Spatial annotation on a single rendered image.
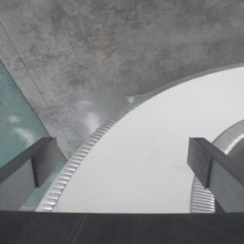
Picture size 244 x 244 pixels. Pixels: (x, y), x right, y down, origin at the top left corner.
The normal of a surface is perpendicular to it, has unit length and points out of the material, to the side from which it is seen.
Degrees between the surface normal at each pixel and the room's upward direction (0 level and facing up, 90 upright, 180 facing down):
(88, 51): 0
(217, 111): 90
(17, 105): 0
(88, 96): 0
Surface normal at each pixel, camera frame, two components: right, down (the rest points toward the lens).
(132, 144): -0.25, -0.78
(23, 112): -0.13, 0.61
